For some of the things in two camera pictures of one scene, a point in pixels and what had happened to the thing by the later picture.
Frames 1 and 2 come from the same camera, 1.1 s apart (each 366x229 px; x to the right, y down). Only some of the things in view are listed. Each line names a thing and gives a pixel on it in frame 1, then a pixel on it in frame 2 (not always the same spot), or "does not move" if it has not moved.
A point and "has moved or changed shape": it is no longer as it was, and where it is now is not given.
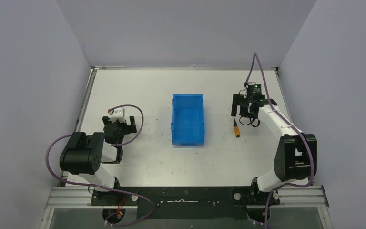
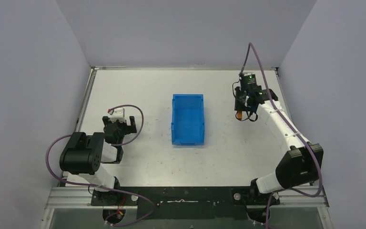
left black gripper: x=119 y=121 does not move
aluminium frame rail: x=289 y=196 does not move
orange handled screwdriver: x=236 y=129 has moved or changed shape
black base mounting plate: x=187 y=202 does not move
